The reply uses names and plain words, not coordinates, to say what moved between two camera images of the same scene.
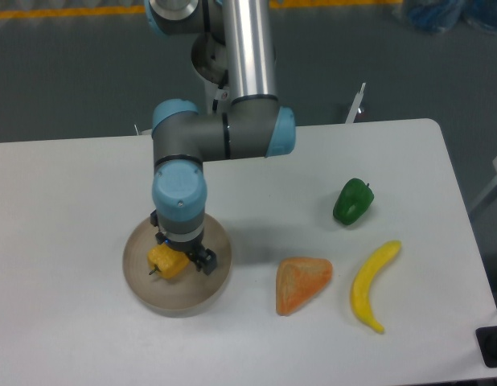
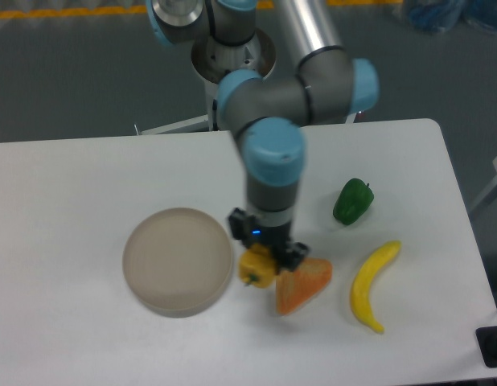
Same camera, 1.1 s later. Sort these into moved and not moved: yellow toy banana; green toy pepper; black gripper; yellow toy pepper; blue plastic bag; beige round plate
Moved: yellow toy pepper; black gripper
Not moved: yellow toy banana; beige round plate; green toy pepper; blue plastic bag
